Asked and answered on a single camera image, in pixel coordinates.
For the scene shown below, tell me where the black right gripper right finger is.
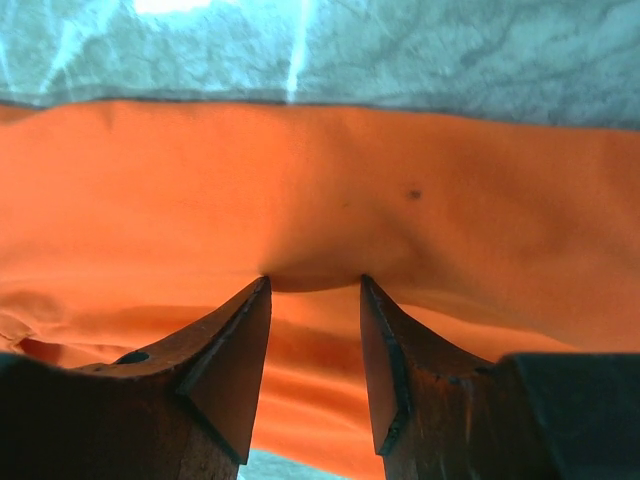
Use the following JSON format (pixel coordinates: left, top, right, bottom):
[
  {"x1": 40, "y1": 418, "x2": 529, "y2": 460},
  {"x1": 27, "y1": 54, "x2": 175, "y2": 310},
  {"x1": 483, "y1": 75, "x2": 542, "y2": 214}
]
[{"x1": 359, "y1": 275, "x2": 500, "y2": 456}]

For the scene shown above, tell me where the orange t shirt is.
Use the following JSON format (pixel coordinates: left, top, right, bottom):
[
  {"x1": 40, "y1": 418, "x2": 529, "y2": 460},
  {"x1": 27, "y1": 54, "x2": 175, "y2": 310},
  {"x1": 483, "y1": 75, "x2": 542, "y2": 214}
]
[{"x1": 1, "y1": 101, "x2": 639, "y2": 479}]

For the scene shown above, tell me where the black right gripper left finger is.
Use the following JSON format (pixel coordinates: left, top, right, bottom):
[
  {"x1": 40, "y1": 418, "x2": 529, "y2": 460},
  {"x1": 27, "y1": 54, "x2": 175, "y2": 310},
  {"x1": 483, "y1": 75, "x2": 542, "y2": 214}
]
[{"x1": 74, "y1": 277, "x2": 271, "y2": 465}]

